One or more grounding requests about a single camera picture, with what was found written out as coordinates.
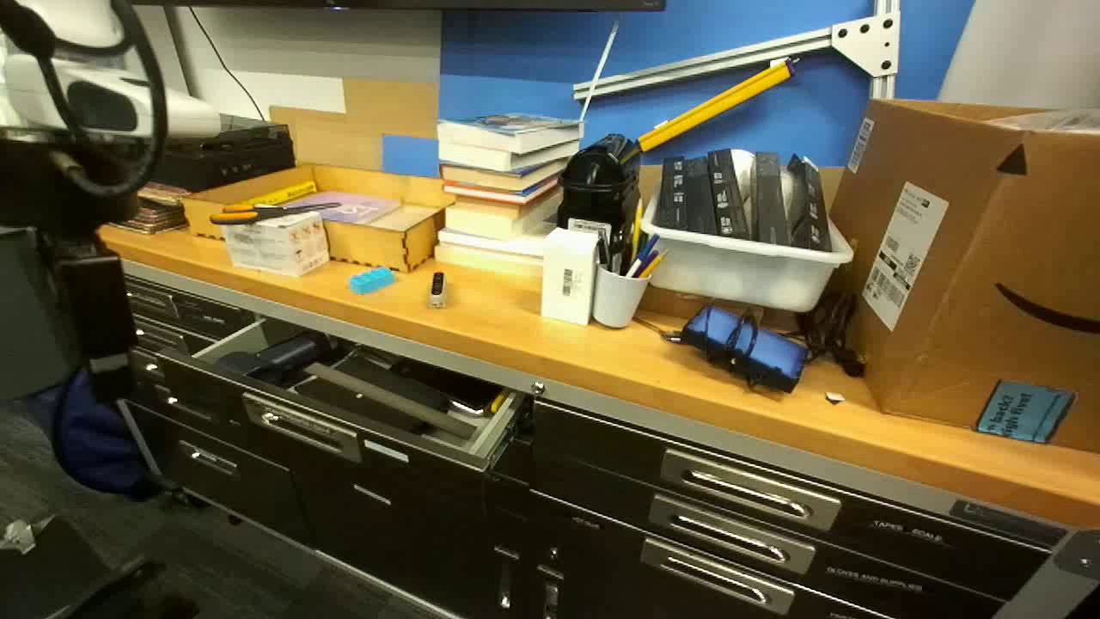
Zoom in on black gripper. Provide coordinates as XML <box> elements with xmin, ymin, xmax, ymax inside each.
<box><xmin>0</xmin><ymin>125</ymin><xmax>146</xmax><ymax>402</ymax></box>

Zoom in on open black cabinet drawer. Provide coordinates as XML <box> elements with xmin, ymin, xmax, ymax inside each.
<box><xmin>191</xmin><ymin>317</ymin><xmax>526</xmax><ymax>473</ymax></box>

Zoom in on black drawer cabinet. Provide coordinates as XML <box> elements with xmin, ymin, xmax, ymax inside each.
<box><xmin>113</xmin><ymin>268</ymin><xmax>1100</xmax><ymax>619</ymax></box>

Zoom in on dark blue bag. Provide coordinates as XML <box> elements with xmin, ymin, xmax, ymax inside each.
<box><xmin>50</xmin><ymin>361</ymin><xmax>154</xmax><ymax>502</ymax></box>

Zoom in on stack of wooden boards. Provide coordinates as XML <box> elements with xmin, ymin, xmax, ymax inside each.
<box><xmin>119</xmin><ymin>181</ymin><xmax>194</xmax><ymax>233</ymax></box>

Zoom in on yellow and black hand tool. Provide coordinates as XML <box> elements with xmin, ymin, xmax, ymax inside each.
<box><xmin>205</xmin><ymin>179</ymin><xmax>325</xmax><ymax>226</ymax></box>

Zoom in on black equipment case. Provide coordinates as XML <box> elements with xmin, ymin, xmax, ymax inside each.
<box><xmin>147</xmin><ymin>121</ymin><xmax>301</xmax><ymax>196</ymax></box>

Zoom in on crumpled white paper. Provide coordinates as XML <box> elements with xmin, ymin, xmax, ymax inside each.
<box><xmin>0</xmin><ymin>515</ymin><xmax>44</xmax><ymax>557</ymax></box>

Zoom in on pink paper booklet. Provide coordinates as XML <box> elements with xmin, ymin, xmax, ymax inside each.
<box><xmin>281</xmin><ymin>189</ymin><xmax>406</xmax><ymax>231</ymax></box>

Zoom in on shallow wooden tray box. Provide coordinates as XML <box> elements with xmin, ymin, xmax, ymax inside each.
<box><xmin>178</xmin><ymin>160</ymin><xmax>455</xmax><ymax>276</ymax></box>

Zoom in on long grey bar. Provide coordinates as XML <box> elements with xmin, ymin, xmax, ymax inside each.
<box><xmin>302</xmin><ymin>359</ymin><xmax>474</xmax><ymax>438</ymax></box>

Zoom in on wide white flat book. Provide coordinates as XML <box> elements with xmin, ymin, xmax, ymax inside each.
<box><xmin>433</xmin><ymin>226</ymin><xmax>557</xmax><ymax>276</ymax></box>

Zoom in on thick cream paged book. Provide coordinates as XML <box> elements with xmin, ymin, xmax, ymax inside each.
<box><xmin>440</xmin><ymin>189</ymin><xmax>567</xmax><ymax>242</ymax></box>

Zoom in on thin red edged book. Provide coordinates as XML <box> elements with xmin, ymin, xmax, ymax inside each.
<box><xmin>440</xmin><ymin>164</ymin><xmax>572</xmax><ymax>210</ymax></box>

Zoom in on thick white book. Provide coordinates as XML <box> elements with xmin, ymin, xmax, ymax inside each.
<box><xmin>437</xmin><ymin>134</ymin><xmax>585</xmax><ymax>179</ymax></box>

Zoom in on grey cover book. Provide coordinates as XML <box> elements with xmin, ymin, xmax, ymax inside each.
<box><xmin>433</xmin><ymin>111</ymin><xmax>585</xmax><ymax>158</ymax></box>

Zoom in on upright small white box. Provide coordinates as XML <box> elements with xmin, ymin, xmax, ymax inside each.
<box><xmin>535</xmin><ymin>223</ymin><xmax>605</xmax><ymax>330</ymax></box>

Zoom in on white pen cup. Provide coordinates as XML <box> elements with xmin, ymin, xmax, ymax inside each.
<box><xmin>588</xmin><ymin>261</ymin><xmax>655</xmax><ymax>332</ymax></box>

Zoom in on black desk device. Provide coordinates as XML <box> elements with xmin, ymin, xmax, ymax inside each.
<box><xmin>553</xmin><ymin>131</ymin><xmax>645</xmax><ymax>242</ymax></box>

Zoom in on bundle of pens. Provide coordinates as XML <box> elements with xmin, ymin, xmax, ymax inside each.
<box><xmin>619</xmin><ymin>223</ymin><xmax>668</xmax><ymax>282</ymax></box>

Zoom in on blue zip pouch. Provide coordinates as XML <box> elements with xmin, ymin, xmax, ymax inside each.
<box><xmin>682</xmin><ymin>303</ymin><xmax>816</xmax><ymax>395</ymax></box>

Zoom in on white plastic bin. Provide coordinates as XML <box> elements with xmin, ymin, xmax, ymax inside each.
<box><xmin>641</xmin><ymin>189</ymin><xmax>861</xmax><ymax>317</ymax></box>

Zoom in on long yellow bar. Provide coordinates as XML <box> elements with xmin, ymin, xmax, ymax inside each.
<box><xmin>633</xmin><ymin>60</ymin><xmax>797</xmax><ymax>158</ymax></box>

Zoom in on black flat trays bundle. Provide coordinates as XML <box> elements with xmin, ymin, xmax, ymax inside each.
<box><xmin>651</xmin><ymin>143</ymin><xmax>836</xmax><ymax>253</ymax></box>

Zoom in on large cardboard shipping box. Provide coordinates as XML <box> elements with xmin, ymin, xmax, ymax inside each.
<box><xmin>830</xmin><ymin>97</ymin><xmax>1100</xmax><ymax>454</ymax></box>

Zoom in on blue sticky note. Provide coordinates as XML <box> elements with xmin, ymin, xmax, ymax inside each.
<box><xmin>972</xmin><ymin>378</ymin><xmax>1079</xmax><ymax>446</ymax></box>

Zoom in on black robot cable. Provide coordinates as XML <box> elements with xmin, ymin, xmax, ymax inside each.
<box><xmin>0</xmin><ymin>0</ymin><xmax>173</xmax><ymax>202</ymax></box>

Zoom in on thin white cable tie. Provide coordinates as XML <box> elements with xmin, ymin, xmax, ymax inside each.
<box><xmin>573</xmin><ymin>16</ymin><xmax>622</xmax><ymax>127</ymax></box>

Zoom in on black drawer with steel handle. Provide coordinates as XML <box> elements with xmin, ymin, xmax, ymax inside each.
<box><xmin>514</xmin><ymin>519</ymin><xmax>899</xmax><ymax>619</ymax></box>
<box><xmin>526</xmin><ymin>399</ymin><xmax>1073</xmax><ymax>573</ymax></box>
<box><xmin>521</xmin><ymin>473</ymin><xmax>1011</xmax><ymax>619</ymax></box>

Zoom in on aluminium frame with bracket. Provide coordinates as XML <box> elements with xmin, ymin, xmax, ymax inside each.
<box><xmin>572</xmin><ymin>0</ymin><xmax>906</xmax><ymax>107</ymax></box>

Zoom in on black tangled cable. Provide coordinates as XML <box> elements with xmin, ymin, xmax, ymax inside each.
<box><xmin>797</xmin><ymin>286</ymin><xmax>872</xmax><ymax>383</ymax></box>

